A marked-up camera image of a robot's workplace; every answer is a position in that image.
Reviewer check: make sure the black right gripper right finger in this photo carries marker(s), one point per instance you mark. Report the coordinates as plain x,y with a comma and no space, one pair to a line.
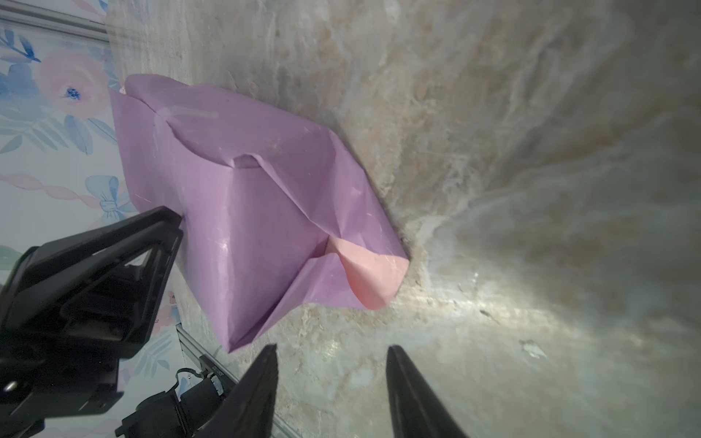
415,409

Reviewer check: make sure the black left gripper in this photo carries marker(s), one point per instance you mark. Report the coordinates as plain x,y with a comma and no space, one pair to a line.
71,308

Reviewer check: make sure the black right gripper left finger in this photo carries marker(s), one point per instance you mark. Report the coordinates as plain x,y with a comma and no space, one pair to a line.
248,410

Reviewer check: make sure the pink purple wrapping paper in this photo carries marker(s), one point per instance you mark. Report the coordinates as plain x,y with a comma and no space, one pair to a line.
276,211

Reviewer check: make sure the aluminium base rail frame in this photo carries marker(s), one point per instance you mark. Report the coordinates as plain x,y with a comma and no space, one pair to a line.
208,363

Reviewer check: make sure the aluminium corner post left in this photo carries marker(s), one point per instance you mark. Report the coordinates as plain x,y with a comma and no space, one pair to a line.
25,15

